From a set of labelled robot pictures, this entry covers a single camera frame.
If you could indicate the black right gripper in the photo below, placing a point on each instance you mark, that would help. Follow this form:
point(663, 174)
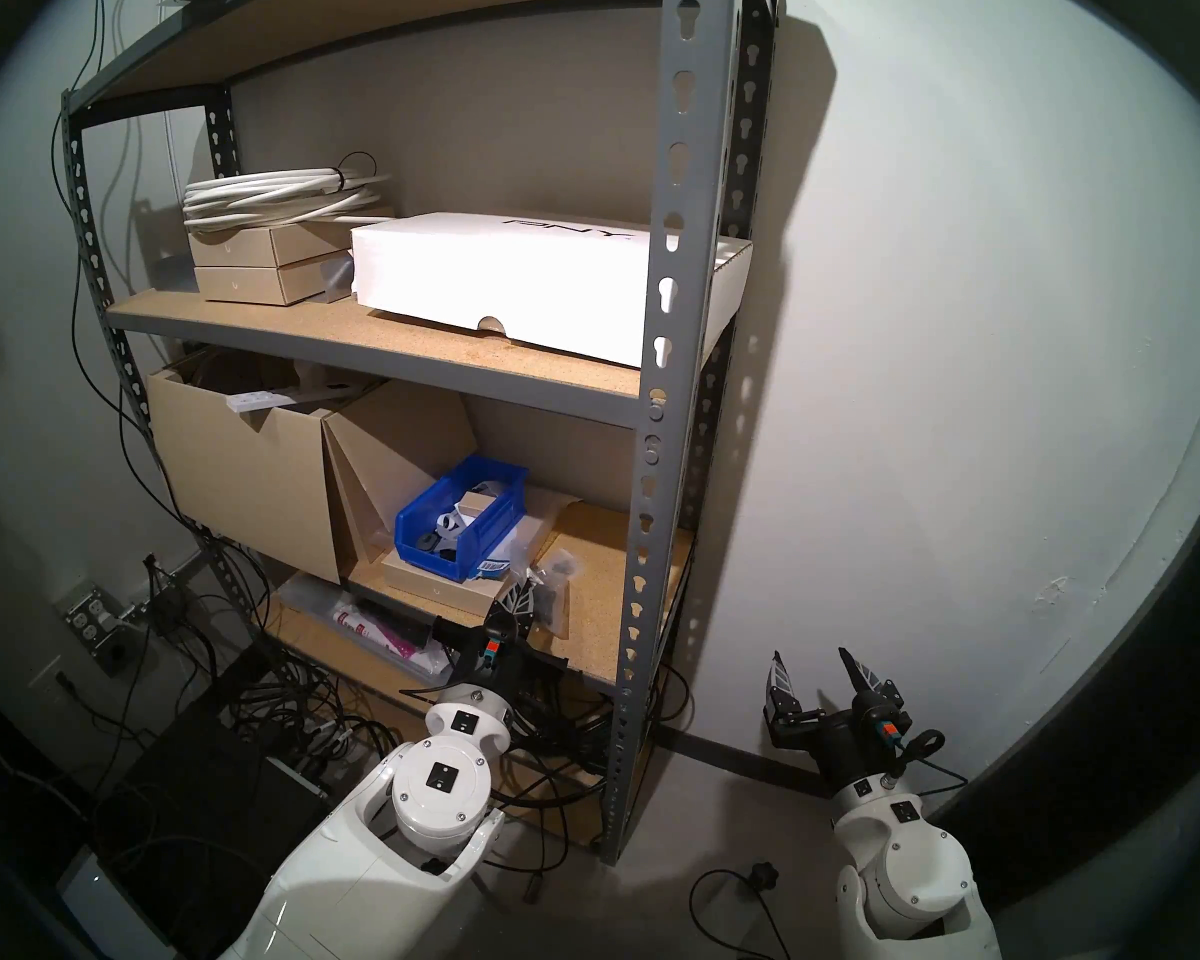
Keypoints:
point(845, 743)

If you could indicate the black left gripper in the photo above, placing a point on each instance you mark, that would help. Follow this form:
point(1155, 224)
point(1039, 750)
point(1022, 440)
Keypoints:
point(495, 663)

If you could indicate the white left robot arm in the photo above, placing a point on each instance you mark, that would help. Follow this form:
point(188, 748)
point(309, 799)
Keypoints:
point(400, 848)

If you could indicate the black equipment case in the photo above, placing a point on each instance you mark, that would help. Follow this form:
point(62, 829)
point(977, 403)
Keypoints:
point(210, 788)

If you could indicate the grey steel rack shelf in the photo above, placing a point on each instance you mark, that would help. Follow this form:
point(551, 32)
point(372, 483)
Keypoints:
point(680, 168)

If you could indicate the blue packet with barcode label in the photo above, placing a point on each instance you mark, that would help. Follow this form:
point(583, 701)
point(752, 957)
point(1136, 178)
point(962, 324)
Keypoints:
point(495, 567)

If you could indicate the blue plastic bin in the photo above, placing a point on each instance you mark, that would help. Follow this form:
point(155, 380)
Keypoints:
point(490, 523)

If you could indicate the flat tan cardboard box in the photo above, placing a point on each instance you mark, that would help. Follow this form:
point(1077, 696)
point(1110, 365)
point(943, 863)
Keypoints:
point(430, 588)

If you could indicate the small white plastic part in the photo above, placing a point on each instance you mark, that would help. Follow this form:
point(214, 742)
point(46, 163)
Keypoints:
point(450, 526)

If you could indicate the tiny tan cardboard box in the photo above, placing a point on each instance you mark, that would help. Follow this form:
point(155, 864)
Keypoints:
point(480, 505)

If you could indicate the pink and white package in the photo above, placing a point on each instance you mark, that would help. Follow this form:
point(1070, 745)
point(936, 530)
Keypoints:
point(380, 633)

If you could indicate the leaning cardboard flap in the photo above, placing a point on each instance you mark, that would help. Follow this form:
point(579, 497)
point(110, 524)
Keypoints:
point(400, 438)

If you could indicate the clear plastic container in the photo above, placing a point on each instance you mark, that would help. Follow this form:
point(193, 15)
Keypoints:
point(310, 598)

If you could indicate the large open cardboard box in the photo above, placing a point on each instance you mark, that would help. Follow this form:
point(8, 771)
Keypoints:
point(230, 468)

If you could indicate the large white PNY box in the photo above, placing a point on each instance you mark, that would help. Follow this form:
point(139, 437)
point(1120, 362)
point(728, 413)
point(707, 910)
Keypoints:
point(500, 278)

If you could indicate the white power strip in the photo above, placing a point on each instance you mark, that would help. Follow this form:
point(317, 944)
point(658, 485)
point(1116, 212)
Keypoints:
point(260, 401)

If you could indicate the small tan cardboard box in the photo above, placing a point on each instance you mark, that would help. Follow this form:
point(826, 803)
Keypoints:
point(240, 286)
point(230, 248)

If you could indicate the white device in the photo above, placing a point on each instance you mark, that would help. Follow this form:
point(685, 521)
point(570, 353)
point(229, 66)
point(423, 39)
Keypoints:
point(95, 893)

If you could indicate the grey wall outlet box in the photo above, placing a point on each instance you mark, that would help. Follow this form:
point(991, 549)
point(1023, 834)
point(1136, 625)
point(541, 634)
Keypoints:
point(90, 623)

